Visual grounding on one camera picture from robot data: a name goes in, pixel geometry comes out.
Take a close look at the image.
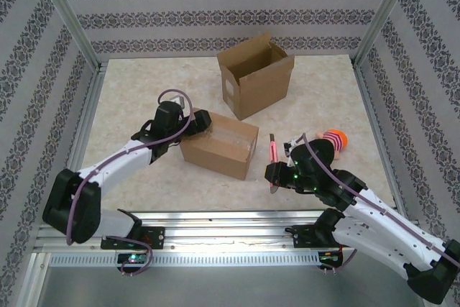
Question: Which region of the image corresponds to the pink utility knife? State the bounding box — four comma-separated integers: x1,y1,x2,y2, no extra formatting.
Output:
267,132,280,196

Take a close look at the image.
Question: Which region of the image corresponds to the brown cardboard box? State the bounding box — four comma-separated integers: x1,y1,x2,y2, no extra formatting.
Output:
179,111,260,181
216,32,295,122

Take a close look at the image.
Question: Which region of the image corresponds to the doll with orange hat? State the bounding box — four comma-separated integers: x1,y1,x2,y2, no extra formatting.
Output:
305,129,349,164

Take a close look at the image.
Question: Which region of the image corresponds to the small circuit board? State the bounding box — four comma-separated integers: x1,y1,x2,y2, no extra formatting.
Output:
117,252,152,265
318,250,342,262

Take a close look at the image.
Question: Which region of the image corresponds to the grey metal panel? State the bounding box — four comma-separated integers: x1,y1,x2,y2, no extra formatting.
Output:
35,265,425,307

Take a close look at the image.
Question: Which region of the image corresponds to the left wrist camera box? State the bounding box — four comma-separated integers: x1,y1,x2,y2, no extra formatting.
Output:
168,93,186,109

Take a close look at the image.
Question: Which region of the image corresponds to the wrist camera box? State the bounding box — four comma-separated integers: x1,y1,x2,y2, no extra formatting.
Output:
168,93,186,109
283,137,301,153

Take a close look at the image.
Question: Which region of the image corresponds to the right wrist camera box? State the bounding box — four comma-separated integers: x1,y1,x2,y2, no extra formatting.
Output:
283,137,301,153

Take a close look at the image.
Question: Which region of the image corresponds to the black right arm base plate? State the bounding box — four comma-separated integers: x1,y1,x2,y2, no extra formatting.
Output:
293,223,360,249

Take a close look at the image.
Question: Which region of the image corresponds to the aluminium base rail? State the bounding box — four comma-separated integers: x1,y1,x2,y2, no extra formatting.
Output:
34,209,427,251

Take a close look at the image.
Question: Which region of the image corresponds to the aluminium side rail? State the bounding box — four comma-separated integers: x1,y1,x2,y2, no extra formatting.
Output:
52,61,109,224
351,60,410,221

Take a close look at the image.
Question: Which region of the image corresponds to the white slotted cable duct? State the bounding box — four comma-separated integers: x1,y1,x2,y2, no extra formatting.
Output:
48,251,323,267

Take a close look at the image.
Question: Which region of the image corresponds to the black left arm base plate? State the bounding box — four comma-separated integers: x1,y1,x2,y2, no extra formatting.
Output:
100,226,166,251

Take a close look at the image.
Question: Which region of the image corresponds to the aluminium frame post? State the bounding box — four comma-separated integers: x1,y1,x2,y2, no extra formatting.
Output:
32,0,104,73
353,0,420,70
19,252,52,307

